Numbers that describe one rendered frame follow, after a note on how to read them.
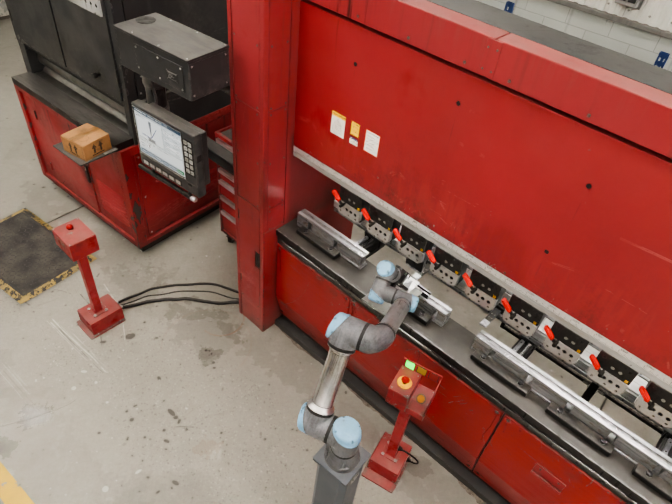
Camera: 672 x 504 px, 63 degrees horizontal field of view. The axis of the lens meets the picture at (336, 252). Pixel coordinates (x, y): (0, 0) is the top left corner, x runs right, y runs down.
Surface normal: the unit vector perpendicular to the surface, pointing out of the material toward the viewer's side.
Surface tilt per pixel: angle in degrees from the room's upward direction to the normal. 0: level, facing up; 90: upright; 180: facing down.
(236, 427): 0
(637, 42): 90
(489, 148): 90
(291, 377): 0
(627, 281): 90
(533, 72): 90
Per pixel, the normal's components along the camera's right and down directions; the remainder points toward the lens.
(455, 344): 0.09, -0.73
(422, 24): -0.68, 0.45
